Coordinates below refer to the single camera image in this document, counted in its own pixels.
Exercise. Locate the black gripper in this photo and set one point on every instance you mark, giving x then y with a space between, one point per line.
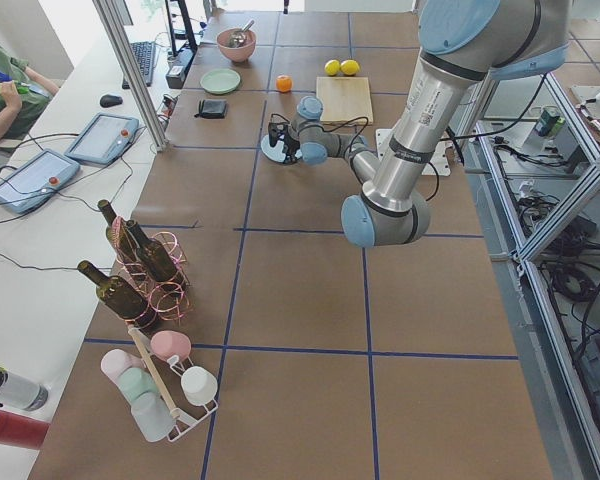
291 141

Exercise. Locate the light blue plate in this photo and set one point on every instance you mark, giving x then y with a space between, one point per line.
274 154

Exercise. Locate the orange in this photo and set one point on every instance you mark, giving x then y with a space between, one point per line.
284 83

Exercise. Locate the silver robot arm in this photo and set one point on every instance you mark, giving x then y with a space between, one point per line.
461 42

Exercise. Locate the green plate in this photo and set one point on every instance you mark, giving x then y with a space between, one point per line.
220 81

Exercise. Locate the wooden cutting board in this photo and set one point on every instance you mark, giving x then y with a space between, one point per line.
345 98

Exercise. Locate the yellow lemon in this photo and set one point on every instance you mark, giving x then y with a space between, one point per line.
332 68
349 67

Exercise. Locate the pink bowl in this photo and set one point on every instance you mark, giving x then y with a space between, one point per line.
236 51

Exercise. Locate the silver metal scoop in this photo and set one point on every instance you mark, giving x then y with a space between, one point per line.
239 37

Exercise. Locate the dark wine bottle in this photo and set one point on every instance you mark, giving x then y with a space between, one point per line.
122 298
153 255
116 233

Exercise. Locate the black keyboard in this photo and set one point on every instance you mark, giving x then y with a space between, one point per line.
145 55

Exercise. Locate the far teach pendant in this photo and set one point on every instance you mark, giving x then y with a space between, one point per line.
104 139

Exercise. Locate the teach pendant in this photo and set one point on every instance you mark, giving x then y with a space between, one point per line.
104 139
32 184

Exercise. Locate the black computer mouse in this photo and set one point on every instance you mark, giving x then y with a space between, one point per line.
110 100

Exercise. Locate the white plastic cup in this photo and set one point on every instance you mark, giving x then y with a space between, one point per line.
199 386

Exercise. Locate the near teach pendant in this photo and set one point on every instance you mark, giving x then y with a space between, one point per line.
32 184

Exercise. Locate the light pink plastic cup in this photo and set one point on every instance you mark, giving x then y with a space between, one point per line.
116 361

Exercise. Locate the mint green plastic cup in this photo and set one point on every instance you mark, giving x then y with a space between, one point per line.
134 382

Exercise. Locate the person in green shirt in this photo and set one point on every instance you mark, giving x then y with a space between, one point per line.
24 95

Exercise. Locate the grey plastic cup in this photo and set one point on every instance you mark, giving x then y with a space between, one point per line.
152 416

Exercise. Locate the grey water bottle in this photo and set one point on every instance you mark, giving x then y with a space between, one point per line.
21 393

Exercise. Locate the red water bottle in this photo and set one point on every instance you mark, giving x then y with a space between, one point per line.
22 431

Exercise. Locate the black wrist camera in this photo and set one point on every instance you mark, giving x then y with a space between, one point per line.
276 132

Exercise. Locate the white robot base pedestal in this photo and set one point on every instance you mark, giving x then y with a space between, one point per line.
439 163

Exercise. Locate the aluminium frame post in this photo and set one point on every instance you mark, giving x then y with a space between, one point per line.
114 28

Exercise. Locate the wooden rack handle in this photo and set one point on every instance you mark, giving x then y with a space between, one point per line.
143 346

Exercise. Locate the white wire cup rack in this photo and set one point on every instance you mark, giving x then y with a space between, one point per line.
183 397

